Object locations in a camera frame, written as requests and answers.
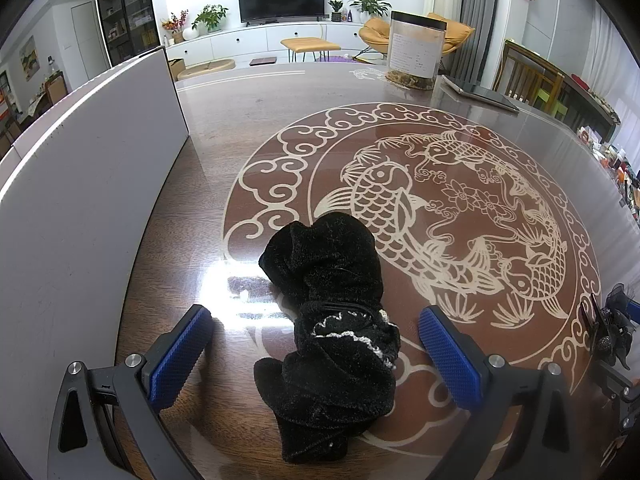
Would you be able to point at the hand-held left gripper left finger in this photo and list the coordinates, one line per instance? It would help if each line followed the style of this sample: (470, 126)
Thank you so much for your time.
(180, 355)

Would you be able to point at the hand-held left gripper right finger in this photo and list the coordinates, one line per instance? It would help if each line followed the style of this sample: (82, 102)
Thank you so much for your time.
(450, 360)

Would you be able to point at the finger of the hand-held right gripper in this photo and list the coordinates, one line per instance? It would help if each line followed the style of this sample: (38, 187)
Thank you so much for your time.
(634, 311)
(591, 322)

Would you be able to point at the black bow hair clip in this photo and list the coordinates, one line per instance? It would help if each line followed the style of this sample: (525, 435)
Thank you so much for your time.
(617, 310)

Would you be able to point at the black velvet cloth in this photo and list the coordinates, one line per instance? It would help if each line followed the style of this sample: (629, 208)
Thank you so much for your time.
(330, 270)

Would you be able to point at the dark wooden desktop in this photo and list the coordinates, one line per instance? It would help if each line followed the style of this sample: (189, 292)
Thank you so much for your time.
(300, 110)

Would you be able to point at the pile of colourful clutter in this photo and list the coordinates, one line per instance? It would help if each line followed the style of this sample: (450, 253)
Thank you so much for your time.
(615, 165)

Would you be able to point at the wooden chair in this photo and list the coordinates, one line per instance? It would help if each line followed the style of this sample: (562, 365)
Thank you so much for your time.
(525, 75)

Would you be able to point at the cardboard box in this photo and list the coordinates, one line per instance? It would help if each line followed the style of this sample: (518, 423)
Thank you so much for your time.
(176, 67)

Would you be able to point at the round wooden coffee table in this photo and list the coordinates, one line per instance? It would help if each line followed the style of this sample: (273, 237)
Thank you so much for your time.
(207, 67)

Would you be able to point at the small wooden cabinet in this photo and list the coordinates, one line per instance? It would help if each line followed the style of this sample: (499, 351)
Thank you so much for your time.
(55, 87)

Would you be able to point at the clear jar with black lid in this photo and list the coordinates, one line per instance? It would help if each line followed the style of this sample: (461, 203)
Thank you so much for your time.
(415, 50)

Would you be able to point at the white television cabinet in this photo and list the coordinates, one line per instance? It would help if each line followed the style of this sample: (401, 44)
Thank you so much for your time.
(240, 42)

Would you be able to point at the orange lounge chair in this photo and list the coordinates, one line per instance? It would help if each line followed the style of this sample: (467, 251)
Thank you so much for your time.
(457, 32)
(376, 32)

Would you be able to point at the grey curtain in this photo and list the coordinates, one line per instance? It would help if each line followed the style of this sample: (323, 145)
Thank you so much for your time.
(480, 10)

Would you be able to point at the red flowers in vase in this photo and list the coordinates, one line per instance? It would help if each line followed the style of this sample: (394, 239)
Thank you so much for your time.
(176, 22)

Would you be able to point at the framed landscape painting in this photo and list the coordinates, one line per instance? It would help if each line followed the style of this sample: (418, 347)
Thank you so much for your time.
(29, 57)

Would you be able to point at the orange stool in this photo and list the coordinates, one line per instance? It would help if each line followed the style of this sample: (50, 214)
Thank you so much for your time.
(310, 44)

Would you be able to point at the bushy green potted plant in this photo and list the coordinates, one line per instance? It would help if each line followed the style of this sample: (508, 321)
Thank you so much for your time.
(210, 17)

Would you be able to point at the glass display cabinet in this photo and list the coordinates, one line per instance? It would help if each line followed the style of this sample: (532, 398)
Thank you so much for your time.
(127, 10)

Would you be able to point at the long-leaf potted plant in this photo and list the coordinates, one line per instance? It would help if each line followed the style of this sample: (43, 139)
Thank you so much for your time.
(370, 2)

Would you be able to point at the black television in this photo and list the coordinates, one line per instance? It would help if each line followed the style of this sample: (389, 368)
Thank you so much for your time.
(280, 0)

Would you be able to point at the small potted plant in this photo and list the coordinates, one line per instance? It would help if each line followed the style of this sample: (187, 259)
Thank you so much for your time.
(336, 9)

